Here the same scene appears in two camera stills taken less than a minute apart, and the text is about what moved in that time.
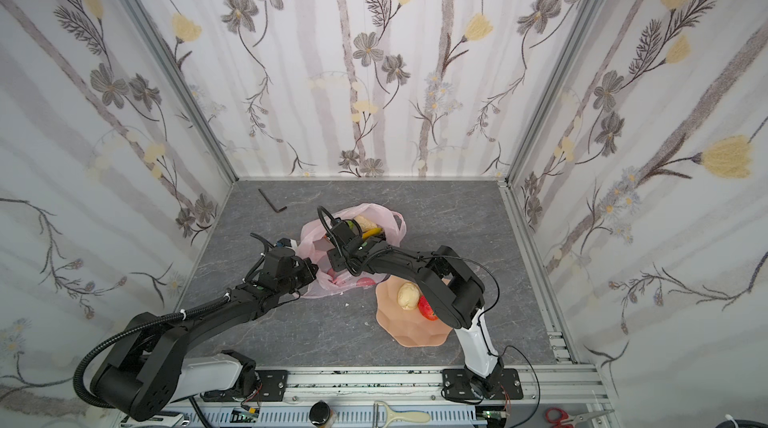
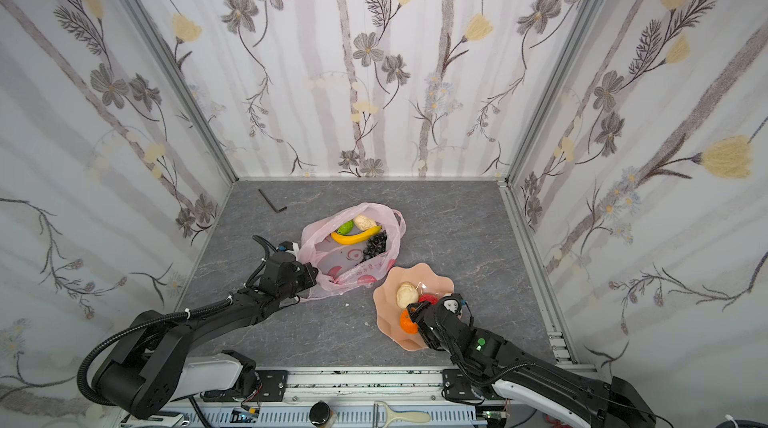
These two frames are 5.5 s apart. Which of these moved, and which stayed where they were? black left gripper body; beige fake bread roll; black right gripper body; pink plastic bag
Moved: black right gripper body
Stayed: beige fake bread roll; black left gripper body; pink plastic bag
